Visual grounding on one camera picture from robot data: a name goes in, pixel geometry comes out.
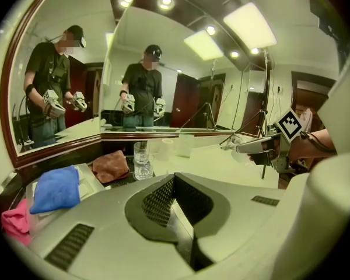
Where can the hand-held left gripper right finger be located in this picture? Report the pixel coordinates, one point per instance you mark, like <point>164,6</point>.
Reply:
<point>239,203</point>

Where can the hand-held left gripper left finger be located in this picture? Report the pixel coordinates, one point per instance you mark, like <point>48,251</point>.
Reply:
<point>111,232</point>

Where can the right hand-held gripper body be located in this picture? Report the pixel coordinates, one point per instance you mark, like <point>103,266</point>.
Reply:
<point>288,125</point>

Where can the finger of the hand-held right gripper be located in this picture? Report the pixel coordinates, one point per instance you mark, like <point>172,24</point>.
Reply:
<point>259,159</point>
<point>252,146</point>

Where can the clear glass cup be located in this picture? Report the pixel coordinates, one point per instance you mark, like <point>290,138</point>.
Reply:
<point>142,162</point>

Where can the person's right forearm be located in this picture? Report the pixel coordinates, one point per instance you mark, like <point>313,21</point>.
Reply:
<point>312,147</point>

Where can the clear plastic wrapper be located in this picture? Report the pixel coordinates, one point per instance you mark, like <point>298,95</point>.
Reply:
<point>239,150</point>

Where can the dark wooden door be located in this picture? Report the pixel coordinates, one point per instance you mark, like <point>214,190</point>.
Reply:
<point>306,98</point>

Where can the black light stand tripod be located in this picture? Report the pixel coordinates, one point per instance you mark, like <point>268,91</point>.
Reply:
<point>265,98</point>

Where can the white tray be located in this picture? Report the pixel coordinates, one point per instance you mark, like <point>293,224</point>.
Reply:
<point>86,182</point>

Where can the brown cloth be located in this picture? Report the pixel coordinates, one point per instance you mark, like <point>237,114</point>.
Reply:
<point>111,166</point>

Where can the translucent plastic container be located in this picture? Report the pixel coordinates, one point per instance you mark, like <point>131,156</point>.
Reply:
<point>185,145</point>

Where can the blue cloth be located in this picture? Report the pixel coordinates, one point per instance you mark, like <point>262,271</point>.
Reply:
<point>56,189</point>

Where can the wide wood-framed mirror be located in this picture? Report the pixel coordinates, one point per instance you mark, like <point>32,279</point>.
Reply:
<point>186,98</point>

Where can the white paper roll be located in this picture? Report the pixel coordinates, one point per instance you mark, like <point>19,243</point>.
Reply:
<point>166,150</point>

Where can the pink cloth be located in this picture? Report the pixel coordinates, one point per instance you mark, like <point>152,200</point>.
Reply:
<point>16,224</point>

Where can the large wood-framed mirror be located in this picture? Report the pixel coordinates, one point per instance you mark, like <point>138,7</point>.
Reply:
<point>46,16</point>

